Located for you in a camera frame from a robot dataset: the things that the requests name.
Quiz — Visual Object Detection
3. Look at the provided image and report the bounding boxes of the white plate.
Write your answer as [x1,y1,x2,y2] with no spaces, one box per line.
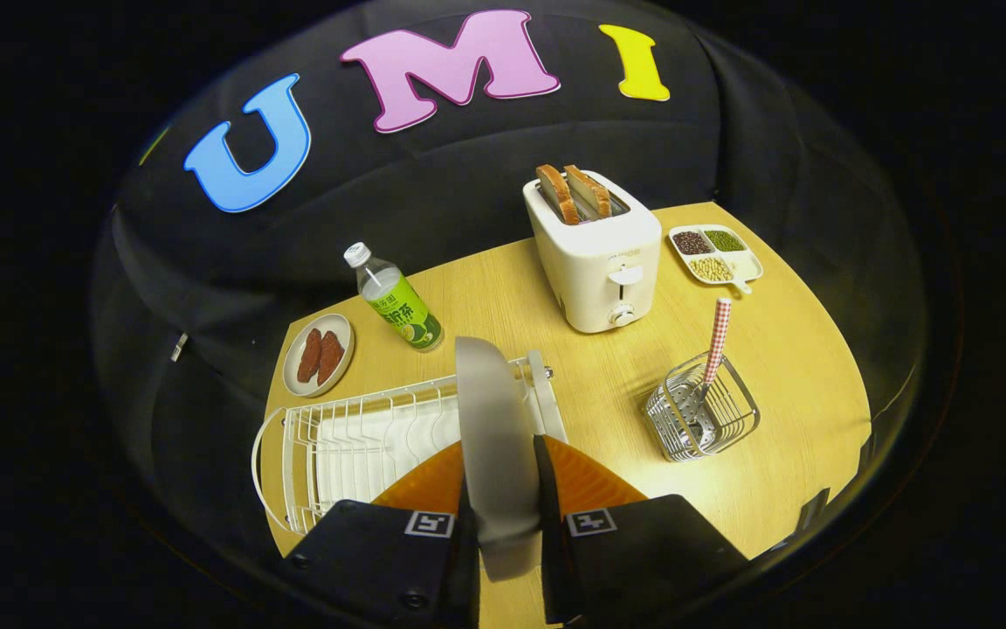
[454,336,543,583]

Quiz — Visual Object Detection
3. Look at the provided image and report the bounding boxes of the white wire dish rack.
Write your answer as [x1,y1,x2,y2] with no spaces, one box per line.
[251,349,568,536]

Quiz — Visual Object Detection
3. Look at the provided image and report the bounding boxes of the white divided snack dish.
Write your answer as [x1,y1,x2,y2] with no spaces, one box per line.
[667,225,764,295]

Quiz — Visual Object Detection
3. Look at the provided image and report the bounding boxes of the silver wire basket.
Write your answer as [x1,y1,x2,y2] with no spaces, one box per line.
[643,351,761,462]

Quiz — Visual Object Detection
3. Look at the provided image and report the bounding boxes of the red checkered handle spoon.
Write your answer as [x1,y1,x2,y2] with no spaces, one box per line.
[682,298,732,442]

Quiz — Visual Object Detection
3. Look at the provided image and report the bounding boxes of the white toaster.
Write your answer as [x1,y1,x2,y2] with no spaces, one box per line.
[522,170,663,334]

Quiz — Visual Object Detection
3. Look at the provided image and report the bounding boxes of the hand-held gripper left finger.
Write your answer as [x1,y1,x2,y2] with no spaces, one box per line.
[279,439,479,629]

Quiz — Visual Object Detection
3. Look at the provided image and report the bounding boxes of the black backdrop cloth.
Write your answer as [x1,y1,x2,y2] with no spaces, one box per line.
[93,0,927,525]

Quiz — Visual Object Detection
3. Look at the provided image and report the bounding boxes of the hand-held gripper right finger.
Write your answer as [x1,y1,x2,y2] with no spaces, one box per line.
[533,434,750,626]

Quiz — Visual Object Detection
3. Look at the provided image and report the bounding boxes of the red sausage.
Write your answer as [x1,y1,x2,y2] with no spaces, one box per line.
[297,328,323,384]
[317,330,345,386]

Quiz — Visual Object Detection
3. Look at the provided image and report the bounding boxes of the green label drink bottle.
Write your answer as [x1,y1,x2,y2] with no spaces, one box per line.
[344,242,444,352]

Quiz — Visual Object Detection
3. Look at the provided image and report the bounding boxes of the small beige sausage plate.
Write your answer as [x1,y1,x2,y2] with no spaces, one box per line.
[282,313,355,398]

